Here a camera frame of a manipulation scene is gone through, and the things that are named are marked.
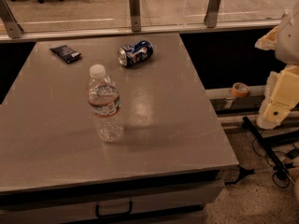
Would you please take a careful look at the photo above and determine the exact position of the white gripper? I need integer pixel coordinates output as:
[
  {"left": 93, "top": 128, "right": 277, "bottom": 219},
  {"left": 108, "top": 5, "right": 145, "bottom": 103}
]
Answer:
[{"left": 254, "top": 2, "right": 299, "bottom": 130}]

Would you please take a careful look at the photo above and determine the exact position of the clear plastic water bottle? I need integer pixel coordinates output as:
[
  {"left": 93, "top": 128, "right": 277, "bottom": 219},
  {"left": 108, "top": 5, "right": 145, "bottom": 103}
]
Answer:
[{"left": 87, "top": 64, "right": 123, "bottom": 143}]

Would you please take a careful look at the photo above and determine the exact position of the orange tape roll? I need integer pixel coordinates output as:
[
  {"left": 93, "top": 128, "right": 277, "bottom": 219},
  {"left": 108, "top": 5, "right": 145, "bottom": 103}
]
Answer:
[{"left": 231, "top": 82, "right": 249, "bottom": 97}]

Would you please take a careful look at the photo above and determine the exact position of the black metal stand leg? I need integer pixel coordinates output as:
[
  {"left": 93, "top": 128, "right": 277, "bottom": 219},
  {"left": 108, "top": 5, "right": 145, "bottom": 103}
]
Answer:
[{"left": 242, "top": 117, "right": 291, "bottom": 180}]

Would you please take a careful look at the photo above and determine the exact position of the blue crushed soda can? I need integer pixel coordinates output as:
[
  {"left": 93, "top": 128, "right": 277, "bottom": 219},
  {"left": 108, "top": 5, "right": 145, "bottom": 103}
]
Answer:
[{"left": 118, "top": 40, "right": 153, "bottom": 68}]

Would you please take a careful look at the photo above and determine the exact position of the grey cabinet drawer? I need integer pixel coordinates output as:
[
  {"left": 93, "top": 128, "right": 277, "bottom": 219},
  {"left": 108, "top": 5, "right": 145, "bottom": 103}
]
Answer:
[{"left": 0, "top": 179, "right": 224, "bottom": 224}]

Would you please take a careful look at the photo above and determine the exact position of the dark blue snack packet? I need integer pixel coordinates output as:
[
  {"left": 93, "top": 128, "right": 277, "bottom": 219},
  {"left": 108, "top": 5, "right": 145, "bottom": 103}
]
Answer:
[{"left": 50, "top": 45, "right": 81, "bottom": 63}]

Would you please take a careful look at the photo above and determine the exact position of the right metal railing post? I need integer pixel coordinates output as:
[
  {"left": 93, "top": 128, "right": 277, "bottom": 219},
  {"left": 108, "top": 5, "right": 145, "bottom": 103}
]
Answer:
[{"left": 204, "top": 0, "right": 221, "bottom": 28}]

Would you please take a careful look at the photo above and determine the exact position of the metal railing post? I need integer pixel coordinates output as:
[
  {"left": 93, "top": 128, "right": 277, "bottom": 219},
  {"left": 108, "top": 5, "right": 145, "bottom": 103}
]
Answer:
[
  {"left": 0, "top": 0, "right": 23, "bottom": 38},
  {"left": 129, "top": 0, "right": 141, "bottom": 32},
  {"left": 204, "top": 0, "right": 221, "bottom": 28}
]

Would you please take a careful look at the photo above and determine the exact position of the black floor cable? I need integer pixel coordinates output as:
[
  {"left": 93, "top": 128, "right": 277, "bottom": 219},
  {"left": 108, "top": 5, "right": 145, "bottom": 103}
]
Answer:
[{"left": 224, "top": 126, "right": 299, "bottom": 189}]

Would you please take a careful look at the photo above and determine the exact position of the middle metal railing post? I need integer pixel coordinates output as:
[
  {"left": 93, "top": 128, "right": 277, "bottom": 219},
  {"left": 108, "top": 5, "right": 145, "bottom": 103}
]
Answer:
[{"left": 129, "top": 0, "right": 141, "bottom": 32}]

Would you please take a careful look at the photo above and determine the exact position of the black drawer handle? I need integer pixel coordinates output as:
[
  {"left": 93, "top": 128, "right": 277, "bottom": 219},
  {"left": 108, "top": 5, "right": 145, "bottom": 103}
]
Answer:
[{"left": 94, "top": 201, "right": 133, "bottom": 219}]

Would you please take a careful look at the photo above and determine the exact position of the left metal railing post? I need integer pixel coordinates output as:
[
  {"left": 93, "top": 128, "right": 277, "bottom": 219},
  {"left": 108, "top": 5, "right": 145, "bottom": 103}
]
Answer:
[{"left": 0, "top": 0, "right": 23, "bottom": 38}]

